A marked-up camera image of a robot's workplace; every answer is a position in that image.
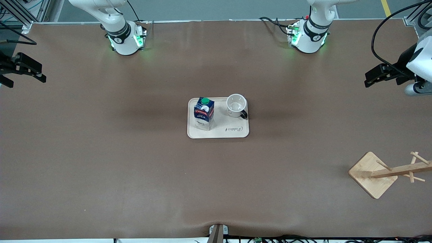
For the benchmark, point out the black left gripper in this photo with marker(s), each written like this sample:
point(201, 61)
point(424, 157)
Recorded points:
point(402, 61)

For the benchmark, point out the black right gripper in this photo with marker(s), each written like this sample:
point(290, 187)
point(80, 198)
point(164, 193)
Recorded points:
point(3, 65)

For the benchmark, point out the blue milk carton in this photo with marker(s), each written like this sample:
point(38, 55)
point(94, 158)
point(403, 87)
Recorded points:
point(204, 113)

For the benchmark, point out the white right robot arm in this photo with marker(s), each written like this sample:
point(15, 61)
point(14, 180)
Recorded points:
point(125, 44)

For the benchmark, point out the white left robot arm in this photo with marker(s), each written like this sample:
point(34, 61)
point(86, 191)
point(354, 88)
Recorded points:
point(308, 42)

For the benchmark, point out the wooden cup rack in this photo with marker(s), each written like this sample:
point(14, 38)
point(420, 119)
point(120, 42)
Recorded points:
point(371, 172)

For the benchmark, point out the cream plastic tray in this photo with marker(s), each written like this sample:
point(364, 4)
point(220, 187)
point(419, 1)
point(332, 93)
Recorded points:
point(233, 130)

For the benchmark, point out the aluminium frame profile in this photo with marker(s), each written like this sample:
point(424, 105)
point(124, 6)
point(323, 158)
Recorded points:
point(20, 13)
point(418, 17)

